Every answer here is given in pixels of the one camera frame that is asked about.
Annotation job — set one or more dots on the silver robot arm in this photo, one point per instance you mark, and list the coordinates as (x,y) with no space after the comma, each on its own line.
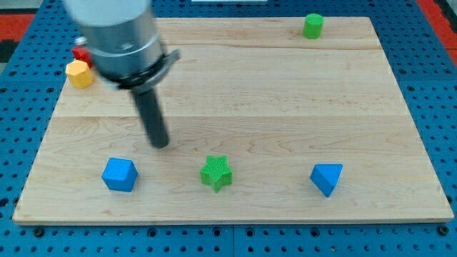
(123,39)

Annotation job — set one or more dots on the wooden board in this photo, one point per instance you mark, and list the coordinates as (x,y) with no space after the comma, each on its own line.
(271,100)

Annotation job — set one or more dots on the green star block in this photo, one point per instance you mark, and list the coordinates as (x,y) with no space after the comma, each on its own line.
(216,173)

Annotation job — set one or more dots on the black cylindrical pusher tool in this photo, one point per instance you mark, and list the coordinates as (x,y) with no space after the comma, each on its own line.
(150,113)

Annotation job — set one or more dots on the blue triangle block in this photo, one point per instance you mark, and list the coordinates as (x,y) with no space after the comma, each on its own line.
(325,176)

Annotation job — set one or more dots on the blue cube block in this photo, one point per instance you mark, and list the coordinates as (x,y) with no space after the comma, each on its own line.
(120,174)

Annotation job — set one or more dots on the green cylinder block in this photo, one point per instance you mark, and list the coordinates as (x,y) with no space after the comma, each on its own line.
(313,25)

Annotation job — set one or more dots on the yellow hexagon block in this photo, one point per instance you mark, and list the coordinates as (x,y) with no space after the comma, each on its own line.
(79,74)

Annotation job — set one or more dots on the red block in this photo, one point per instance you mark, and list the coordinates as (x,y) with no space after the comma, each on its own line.
(82,54)

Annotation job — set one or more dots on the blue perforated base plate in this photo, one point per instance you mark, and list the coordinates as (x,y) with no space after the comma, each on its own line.
(420,44)

